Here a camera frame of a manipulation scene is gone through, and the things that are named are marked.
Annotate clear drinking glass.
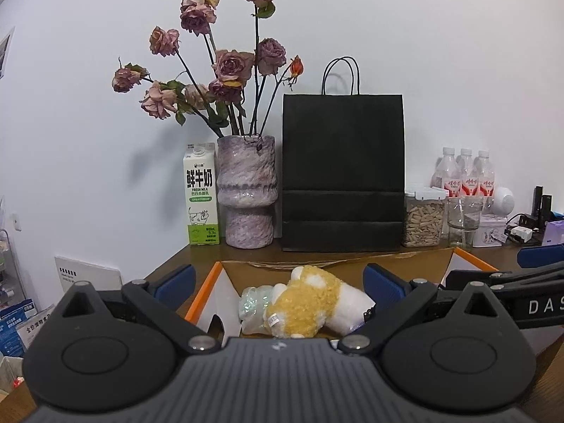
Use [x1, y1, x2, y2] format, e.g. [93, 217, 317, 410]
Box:
[447, 196, 484, 248]

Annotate black upright device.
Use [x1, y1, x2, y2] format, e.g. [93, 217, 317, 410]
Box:
[533, 185, 553, 221]

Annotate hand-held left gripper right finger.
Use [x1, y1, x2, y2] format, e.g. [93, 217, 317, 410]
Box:
[339, 263, 505, 355]

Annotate wire storage rack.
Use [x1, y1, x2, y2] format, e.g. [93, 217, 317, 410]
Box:
[0, 228, 23, 318]

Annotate purple tissue pack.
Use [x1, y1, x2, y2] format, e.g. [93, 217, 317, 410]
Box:
[544, 219, 564, 246]

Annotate wooden desktop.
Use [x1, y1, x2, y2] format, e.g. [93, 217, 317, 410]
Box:
[143, 240, 564, 388]

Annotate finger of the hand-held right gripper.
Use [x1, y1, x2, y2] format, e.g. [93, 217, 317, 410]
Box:
[517, 244, 564, 269]
[441, 263, 564, 296]

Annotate dried pink roses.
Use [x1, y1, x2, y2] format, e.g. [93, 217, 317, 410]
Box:
[111, 0, 305, 139]

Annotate green and white milk carton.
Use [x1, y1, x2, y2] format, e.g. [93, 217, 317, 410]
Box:
[183, 142, 220, 246]

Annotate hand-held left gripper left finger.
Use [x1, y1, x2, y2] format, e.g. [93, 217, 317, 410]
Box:
[57, 264, 221, 355]

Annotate clear water bottle red label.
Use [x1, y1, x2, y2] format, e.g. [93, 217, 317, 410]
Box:
[457, 148, 477, 197]
[431, 147, 461, 199]
[473, 150, 495, 199]

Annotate red cardboard box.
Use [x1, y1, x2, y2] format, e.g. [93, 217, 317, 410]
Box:
[185, 247, 564, 357]

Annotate blue printed carton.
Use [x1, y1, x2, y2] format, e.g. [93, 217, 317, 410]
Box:
[0, 297, 51, 357]

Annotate yellow and white plush toy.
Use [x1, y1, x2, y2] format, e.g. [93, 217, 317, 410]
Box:
[264, 265, 375, 340]

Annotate white tin box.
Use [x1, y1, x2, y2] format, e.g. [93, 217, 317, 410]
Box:
[473, 215, 507, 246]

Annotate purple marbled vase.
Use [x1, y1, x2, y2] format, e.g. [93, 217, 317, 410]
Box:
[217, 134, 278, 249]

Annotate white flat panel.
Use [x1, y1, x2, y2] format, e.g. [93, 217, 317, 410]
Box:
[54, 256, 122, 294]

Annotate clear container of pellets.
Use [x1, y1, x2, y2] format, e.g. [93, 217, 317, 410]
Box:
[403, 187, 447, 248]

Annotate wall poster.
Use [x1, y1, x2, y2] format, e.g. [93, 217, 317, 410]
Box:
[0, 26, 16, 80]

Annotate black paper bag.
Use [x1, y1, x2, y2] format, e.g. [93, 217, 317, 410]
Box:
[281, 56, 405, 253]

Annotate iridescent plastic bag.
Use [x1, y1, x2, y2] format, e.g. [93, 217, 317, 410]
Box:
[239, 284, 276, 335]

